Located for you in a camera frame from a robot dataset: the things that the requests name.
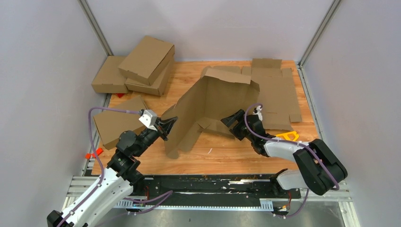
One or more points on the aluminium slotted rail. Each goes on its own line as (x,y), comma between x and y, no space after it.
(185,200)

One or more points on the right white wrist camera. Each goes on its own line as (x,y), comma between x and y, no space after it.
(257,110)

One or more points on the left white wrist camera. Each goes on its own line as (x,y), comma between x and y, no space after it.
(148,118)

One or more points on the flat cardboard sheet underneath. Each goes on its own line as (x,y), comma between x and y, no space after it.
(277,94)

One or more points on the right aluminium corner post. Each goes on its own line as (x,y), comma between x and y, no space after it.
(320,30)

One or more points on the yellow triangle piece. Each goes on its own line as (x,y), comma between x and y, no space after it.
(291,135)

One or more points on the cardboard box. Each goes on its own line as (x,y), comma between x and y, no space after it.
(159,85)
(146,61)
(109,80)
(111,125)
(217,94)

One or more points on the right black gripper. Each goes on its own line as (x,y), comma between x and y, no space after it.
(239,117)

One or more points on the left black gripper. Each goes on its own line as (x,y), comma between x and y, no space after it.
(168,123)

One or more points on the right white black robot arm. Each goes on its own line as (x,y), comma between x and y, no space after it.
(319,170)

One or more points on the orange plastic clip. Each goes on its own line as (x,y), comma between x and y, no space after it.
(98,152)

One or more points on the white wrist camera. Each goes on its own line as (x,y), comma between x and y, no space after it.
(148,118)
(257,110)

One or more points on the aluminium corner post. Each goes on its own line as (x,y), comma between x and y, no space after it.
(95,26)
(320,30)

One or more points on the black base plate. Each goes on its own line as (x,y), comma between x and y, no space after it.
(260,186)

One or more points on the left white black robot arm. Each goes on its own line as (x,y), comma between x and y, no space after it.
(117,180)

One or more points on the left aluminium corner post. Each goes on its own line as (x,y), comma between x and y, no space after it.
(95,26)

